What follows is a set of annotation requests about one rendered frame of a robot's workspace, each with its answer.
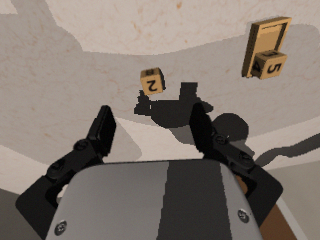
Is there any wooden tray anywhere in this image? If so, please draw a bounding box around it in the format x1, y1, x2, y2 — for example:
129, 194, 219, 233
241, 16, 292, 78

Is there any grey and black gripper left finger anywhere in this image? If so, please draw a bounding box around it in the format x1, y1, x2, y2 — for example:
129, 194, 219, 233
15, 105, 116, 240

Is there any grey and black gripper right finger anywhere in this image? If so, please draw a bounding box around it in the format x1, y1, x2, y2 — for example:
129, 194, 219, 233
189, 103, 283, 228

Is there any orange number cube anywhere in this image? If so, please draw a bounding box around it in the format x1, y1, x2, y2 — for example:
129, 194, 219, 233
250, 49, 288, 80
140, 68, 163, 95

